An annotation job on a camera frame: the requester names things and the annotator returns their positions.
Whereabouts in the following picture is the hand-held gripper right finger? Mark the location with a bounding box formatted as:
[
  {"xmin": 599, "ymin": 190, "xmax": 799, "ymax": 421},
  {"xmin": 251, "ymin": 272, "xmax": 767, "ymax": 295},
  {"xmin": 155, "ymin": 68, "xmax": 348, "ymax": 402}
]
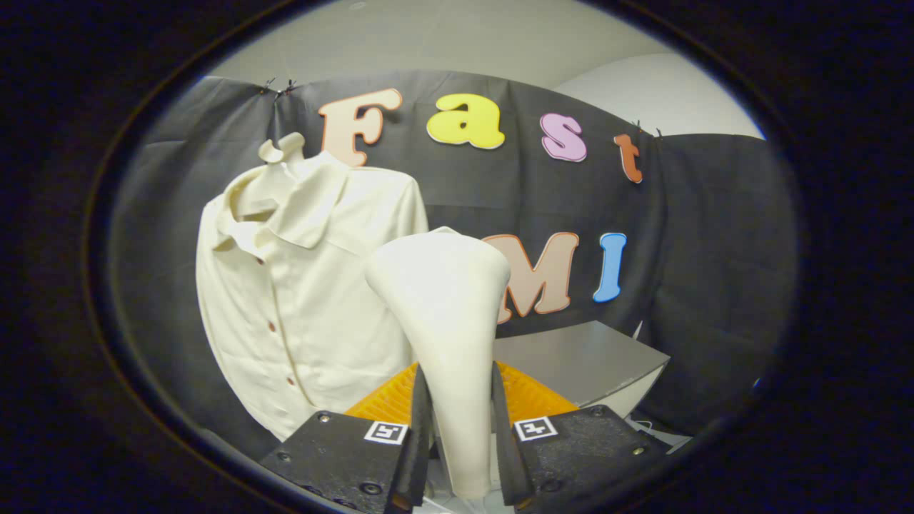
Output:
[{"xmin": 491, "ymin": 361, "xmax": 672, "ymax": 511}]

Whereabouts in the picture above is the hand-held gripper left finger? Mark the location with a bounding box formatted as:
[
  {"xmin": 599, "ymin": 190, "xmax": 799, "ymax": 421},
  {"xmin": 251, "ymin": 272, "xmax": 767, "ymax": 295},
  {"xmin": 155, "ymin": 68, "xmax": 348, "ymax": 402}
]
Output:
[{"xmin": 258, "ymin": 362, "xmax": 435, "ymax": 514}]

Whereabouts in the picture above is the white garment steamer nozzle with hose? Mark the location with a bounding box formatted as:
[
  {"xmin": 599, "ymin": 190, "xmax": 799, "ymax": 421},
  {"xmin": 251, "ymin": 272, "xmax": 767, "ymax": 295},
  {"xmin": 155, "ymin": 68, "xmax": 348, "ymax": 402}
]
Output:
[{"xmin": 364, "ymin": 227, "xmax": 512, "ymax": 500}]

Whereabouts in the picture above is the cream button-up shirt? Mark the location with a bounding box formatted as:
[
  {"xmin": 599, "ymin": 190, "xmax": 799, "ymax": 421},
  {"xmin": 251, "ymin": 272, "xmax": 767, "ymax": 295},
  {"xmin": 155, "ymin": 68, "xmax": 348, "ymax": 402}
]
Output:
[{"xmin": 195, "ymin": 150, "xmax": 431, "ymax": 442}]

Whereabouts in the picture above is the cream plastic clothes hanger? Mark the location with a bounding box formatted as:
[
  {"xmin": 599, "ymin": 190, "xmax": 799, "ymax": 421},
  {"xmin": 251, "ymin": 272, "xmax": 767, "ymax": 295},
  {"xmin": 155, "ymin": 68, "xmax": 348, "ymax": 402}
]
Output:
[{"xmin": 232, "ymin": 132, "xmax": 308, "ymax": 218}]

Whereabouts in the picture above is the grey and beige cabinet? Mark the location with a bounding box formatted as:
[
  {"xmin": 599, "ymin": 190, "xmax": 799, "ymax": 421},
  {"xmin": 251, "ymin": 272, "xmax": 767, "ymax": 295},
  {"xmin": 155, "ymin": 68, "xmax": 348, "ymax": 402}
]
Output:
[{"xmin": 493, "ymin": 320, "xmax": 672, "ymax": 420}]

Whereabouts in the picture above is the black backdrop cloth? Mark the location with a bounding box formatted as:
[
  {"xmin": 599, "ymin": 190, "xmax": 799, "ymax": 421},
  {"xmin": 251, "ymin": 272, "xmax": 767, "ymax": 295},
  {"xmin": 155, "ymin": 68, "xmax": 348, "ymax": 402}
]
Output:
[{"xmin": 107, "ymin": 69, "xmax": 799, "ymax": 461}]

